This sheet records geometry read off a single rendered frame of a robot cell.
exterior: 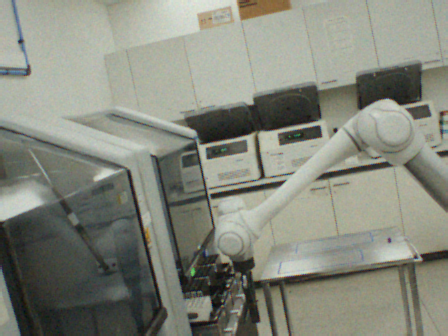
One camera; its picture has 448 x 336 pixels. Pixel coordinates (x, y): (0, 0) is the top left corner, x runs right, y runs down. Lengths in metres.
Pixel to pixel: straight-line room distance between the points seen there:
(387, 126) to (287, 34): 2.89
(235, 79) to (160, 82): 0.65
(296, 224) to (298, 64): 1.30
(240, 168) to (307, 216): 0.65
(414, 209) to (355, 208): 0.46
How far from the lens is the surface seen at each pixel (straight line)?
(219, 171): 4.01
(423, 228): 4.15
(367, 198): 4.02
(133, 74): 4.44
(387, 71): 4.15
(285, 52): 4.21
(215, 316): 1.78
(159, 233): 1.56
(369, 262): 2.00
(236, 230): 1.45
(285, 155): 3.94
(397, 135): 1.41
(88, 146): 1.42
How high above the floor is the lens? 1.50
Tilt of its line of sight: 6 degrees down
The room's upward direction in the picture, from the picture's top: 12 degrees counter-clockwise
